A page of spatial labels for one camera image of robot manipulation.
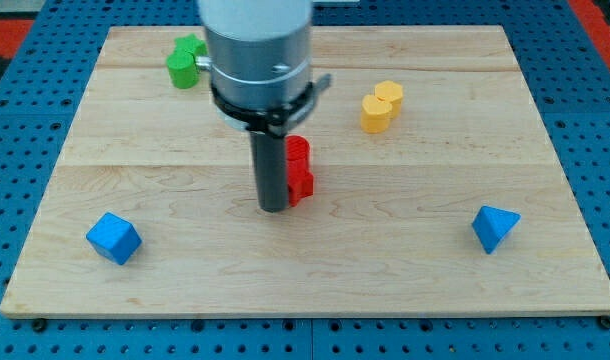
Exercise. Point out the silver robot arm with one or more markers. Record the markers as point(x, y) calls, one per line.
point(260, 63)

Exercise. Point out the blue cube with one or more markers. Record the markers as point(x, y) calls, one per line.
point(114, 238)

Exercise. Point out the red star block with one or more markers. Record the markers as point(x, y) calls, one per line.
point(300, 185)

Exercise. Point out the red cylinder block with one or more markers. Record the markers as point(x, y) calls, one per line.
point(297, 154)

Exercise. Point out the dark grey pointer rod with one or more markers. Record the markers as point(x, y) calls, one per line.
point(270, 171)

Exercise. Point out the yellow heart block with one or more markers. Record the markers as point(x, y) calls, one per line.
point(375, 114)

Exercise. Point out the yellow hexagon block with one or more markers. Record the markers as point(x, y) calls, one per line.
point(391, 92)

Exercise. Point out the wooden board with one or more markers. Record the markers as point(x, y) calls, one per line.
point(386, 234)

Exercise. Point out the green cylinder block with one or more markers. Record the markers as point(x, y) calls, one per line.
point(182, 69)

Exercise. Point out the green star block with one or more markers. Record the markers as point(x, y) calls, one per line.
point(191, 44)

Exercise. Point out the blue triangular prism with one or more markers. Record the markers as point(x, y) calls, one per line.
point(492, 225)

